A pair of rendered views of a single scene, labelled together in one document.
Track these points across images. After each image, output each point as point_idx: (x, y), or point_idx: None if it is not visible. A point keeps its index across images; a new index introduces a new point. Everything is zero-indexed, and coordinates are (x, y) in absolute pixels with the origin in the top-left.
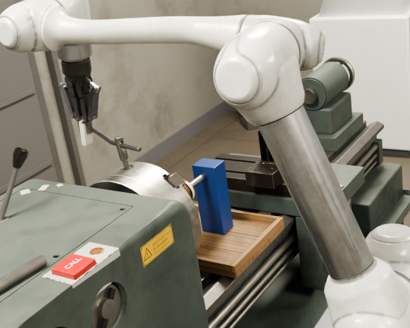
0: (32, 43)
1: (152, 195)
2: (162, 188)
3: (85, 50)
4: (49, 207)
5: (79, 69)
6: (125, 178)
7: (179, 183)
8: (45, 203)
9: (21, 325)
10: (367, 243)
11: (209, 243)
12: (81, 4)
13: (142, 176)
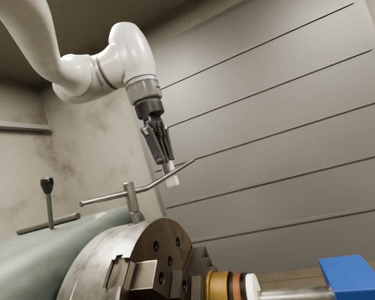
0: (61, 93)
1: (72, 278)
2: (92, 275)
3: (134, 91)
4: (49, 234)
5: (137, 112)
6: (103, 236)
7: (138, 284)
8: (62, 229)
9: None
10: None
11: None
12: (115, 47)
13: (107, 243)
